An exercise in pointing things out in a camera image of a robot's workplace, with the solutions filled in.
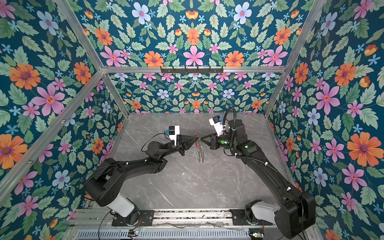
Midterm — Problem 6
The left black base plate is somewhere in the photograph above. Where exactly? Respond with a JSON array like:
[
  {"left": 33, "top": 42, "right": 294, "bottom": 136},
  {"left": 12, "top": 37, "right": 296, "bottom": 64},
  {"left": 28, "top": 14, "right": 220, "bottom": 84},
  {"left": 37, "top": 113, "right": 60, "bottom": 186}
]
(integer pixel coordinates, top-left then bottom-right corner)
[{"left": 112, "top": 210, "right": 155, "bottom": 227}]

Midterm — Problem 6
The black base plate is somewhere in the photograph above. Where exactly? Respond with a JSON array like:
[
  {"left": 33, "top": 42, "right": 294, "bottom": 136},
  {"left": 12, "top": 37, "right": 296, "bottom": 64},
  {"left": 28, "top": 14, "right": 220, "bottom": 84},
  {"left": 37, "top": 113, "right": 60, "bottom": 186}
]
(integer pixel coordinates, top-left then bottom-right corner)
[
  {"left": 112, "top": 210, "right": 155, "bottom": 227},
  {"left": 229, "top": 209, "right": 273, "bottom": 227}
]

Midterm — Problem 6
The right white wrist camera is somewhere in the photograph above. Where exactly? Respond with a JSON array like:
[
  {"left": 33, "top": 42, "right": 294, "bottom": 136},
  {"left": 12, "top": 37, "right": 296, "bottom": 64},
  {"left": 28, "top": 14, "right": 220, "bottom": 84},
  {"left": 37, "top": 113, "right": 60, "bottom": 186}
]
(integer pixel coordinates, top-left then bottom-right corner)
[{"left": 209, "top": 116, "right": 228, "bottom": 137}]

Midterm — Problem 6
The aluminium front rail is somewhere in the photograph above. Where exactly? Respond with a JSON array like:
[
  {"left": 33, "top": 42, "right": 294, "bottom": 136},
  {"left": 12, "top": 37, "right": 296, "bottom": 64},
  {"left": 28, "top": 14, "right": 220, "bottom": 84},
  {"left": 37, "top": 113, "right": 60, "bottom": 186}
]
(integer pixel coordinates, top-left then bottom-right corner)
[{"left": 67, "top": 208, "right": 319, "bottom": 232}]

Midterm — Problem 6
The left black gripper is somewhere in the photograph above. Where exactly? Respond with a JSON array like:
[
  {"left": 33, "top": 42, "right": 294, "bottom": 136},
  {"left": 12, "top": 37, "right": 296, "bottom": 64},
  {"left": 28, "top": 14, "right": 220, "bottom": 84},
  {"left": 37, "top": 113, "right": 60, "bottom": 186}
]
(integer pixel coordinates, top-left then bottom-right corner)
[{"left": 159, "top": 133, "right": 198, "bottom": 159}]

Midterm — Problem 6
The white slotted cable duct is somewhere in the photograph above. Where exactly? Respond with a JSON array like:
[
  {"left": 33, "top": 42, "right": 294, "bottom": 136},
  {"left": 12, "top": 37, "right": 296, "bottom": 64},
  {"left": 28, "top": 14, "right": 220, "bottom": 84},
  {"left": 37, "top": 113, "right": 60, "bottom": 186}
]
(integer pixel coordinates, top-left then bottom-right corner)
[{"left": 75, "top": 229, "right": 251, "bottom": 240}]

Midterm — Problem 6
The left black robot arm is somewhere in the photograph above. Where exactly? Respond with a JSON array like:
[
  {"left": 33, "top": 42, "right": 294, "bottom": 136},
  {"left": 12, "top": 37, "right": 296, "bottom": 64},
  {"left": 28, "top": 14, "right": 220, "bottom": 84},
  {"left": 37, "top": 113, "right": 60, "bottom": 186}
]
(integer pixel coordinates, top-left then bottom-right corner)
[{"left": 85, "top": 135, "right": 199, "bottom": 226}]

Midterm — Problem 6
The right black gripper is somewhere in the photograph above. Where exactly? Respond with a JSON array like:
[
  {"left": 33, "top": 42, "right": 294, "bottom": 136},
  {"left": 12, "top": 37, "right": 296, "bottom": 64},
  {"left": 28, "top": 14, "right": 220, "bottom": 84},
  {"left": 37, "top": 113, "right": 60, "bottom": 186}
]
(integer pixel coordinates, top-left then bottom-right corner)
[{"left": 201, "top": 131, "right": 238, "bottom": 151}]

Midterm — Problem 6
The black hook rail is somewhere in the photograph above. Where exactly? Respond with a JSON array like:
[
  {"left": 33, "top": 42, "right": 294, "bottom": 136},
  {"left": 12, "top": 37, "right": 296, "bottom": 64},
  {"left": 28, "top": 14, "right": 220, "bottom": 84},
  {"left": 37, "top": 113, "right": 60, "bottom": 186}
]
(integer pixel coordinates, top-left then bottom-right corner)
[{"left": 160, "top": 67, "right": 224, "bottom": 74}]

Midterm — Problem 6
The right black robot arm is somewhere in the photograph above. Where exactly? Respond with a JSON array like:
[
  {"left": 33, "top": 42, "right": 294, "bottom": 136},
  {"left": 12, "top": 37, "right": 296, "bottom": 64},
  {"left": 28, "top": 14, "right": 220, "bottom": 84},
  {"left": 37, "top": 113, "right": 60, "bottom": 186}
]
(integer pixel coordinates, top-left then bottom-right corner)
[{"left": 201, "top": 116, "right": 316, "bottom": 239}]

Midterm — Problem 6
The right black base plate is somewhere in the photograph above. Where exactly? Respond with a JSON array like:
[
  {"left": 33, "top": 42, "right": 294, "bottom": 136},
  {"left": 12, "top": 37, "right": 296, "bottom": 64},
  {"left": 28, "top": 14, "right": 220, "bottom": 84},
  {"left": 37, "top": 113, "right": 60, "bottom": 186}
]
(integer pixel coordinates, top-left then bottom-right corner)
[{"left": 229, "top": 209, "right": 273, "bottom": 227}]

